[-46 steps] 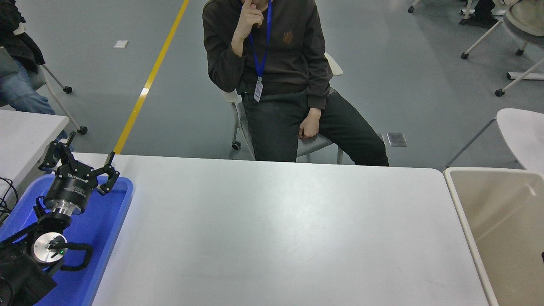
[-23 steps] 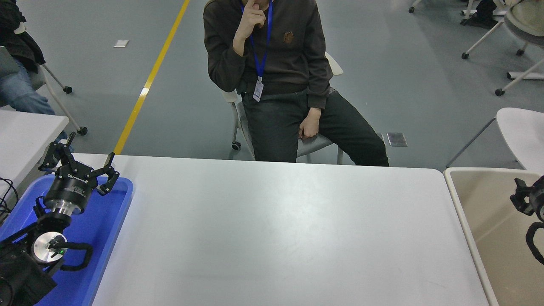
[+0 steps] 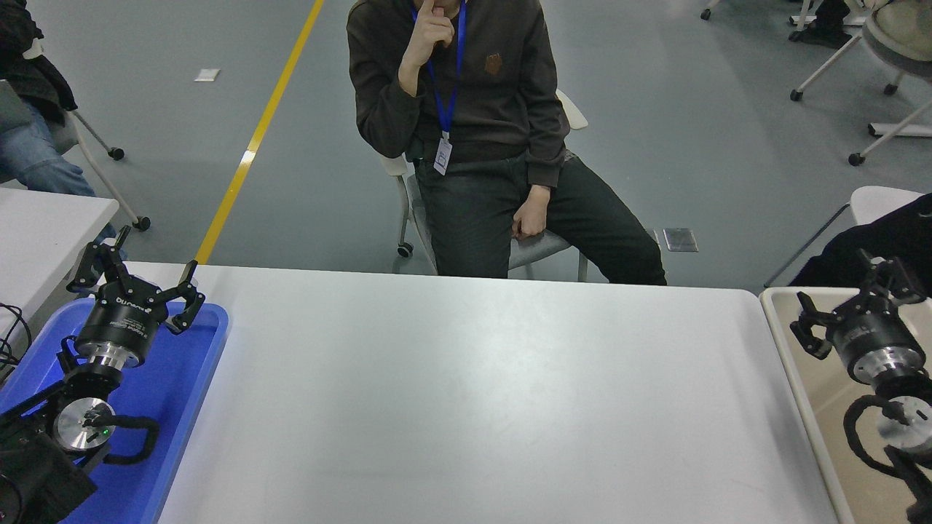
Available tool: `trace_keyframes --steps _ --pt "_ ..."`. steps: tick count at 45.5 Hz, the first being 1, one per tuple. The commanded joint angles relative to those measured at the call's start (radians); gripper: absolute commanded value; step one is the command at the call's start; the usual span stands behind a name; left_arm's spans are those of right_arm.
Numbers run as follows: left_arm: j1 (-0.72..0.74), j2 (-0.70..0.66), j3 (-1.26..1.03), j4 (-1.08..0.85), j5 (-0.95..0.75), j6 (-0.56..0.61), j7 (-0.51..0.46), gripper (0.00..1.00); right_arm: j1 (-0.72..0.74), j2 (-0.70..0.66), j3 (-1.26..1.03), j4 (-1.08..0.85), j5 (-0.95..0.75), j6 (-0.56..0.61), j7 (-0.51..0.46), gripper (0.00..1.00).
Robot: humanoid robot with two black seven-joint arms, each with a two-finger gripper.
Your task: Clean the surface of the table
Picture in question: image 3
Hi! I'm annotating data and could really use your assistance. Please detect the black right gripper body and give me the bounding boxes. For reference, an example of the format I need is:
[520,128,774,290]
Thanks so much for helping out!
[832,293,927,379]

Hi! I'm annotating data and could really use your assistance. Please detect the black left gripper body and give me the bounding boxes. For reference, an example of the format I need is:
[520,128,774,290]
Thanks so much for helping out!
[75,284,170,362]

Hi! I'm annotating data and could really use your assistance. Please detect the person's left hand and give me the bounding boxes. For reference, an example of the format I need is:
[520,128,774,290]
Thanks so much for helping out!
[511,184,552,241]

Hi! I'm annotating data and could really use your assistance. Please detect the person's right hand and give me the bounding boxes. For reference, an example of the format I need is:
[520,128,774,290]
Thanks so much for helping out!
[397,0,456,97]

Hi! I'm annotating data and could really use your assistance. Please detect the person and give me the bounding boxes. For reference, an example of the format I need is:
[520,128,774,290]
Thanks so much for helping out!
[789,0,854,49]
[346,0,668,286]
[789,193,932,298]
[0,0,99,197]

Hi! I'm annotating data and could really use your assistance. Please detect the large pale bin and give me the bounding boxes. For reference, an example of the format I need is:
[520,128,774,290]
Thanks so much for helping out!
[759,286,932,524]

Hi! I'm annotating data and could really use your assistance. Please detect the white moulded chair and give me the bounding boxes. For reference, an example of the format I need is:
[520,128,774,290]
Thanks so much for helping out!
[763,186,925,288]

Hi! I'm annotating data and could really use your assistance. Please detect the blue plastic tray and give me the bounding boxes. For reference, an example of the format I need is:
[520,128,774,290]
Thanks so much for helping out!
[0,297,230,524]

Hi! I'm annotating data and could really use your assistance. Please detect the white side table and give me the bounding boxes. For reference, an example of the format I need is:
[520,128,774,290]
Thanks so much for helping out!
[0,188,119,350]

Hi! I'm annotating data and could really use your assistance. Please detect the white chair base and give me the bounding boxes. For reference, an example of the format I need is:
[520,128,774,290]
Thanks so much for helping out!
[848,98,932,166]

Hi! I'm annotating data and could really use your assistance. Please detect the white floor bar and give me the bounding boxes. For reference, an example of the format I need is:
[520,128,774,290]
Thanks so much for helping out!
[868,122,932,138]

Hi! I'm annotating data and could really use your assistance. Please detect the grey laptop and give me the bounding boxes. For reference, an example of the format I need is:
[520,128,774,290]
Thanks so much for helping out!
[0,80,33,135]

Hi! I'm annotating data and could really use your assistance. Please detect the cream-backed swivel chair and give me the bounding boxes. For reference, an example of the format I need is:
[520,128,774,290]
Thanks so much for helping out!
[790,0,932,101]

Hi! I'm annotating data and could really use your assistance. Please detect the grey office chair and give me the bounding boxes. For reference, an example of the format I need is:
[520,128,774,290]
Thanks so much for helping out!
[379,91,591,283]

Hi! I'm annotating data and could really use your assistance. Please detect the black cables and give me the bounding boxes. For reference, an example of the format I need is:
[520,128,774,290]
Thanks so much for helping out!
[0,302,33,383]

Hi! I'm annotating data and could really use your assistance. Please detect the blue lanyard with badge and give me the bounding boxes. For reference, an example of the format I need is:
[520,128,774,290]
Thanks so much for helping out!
[411,0,467,177]

